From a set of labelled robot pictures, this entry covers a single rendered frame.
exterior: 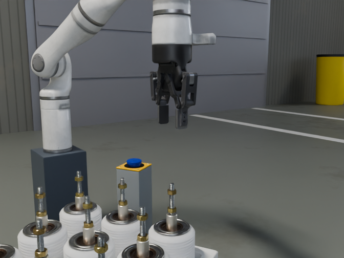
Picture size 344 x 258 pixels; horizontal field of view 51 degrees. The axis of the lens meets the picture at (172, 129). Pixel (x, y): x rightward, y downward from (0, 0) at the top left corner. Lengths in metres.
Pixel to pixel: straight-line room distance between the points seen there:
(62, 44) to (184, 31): 0.53
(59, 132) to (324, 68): 4.68
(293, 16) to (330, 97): 1.27
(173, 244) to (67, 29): 0.67
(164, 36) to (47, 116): 0.63
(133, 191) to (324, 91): 4.76
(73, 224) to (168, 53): 0.44
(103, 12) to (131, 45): 2.66
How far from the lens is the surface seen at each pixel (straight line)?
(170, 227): 0.75
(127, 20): 3.68
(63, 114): 1.19
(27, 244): 0.77
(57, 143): 1.20
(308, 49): 5.97
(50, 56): 1.14
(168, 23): 0.65
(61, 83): 1.21
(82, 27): 1.06
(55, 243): 0.77
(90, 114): 3.50
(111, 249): 0.71
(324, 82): 5.52
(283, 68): 5.48
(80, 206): 0.87
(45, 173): 1.18
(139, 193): 0.95
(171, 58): 0.65
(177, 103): 0.65
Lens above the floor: 0.58
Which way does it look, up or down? 10 degrees down
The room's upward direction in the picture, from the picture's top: straight up
